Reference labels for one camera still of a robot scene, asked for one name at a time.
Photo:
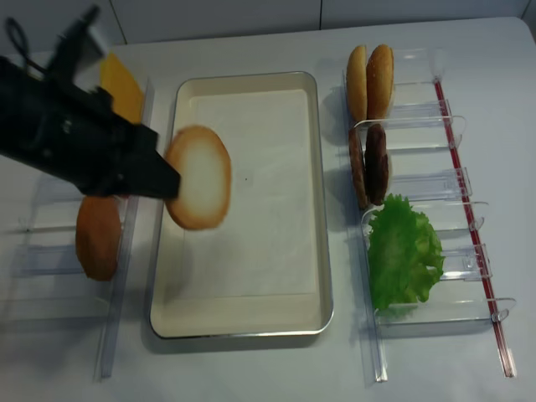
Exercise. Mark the white paper tray liner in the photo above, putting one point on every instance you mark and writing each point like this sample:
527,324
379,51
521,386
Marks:
265,246

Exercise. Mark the left clear acrylic rack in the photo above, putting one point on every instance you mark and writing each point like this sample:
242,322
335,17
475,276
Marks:
43,285

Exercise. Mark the golden bun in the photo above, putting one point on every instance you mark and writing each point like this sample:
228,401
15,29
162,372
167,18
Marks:
356,82
380,82

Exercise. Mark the toasted bread slice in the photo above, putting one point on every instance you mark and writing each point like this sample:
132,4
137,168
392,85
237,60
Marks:
204,165

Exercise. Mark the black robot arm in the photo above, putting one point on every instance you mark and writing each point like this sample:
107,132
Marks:
60,70

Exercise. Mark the left brown meat patty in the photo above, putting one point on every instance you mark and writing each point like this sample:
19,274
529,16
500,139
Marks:
357,168

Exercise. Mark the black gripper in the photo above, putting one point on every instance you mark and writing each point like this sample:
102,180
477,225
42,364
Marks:
75,136

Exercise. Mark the cream metal baking tray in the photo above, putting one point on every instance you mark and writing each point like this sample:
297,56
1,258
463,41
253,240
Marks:
241,316

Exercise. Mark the yellow cheese slice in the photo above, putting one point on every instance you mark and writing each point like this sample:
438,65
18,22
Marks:
127,95

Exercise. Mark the right dark meat patty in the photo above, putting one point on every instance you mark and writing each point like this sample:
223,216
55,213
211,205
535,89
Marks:
376,164

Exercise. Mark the clear acrylic rack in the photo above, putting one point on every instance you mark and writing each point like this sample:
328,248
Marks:
423,137
43,285

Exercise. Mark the green lettuce leaf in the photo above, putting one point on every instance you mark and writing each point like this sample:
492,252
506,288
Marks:
405,255

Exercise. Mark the left golden bun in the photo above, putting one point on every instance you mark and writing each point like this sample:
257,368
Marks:
356,82

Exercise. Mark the brown bun half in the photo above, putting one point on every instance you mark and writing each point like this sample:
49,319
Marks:
97,237

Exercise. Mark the right golden bun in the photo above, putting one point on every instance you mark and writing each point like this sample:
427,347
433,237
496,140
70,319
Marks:
380,82

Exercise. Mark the right clear acrylic rack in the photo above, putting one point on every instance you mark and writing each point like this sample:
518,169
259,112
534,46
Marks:
423,137

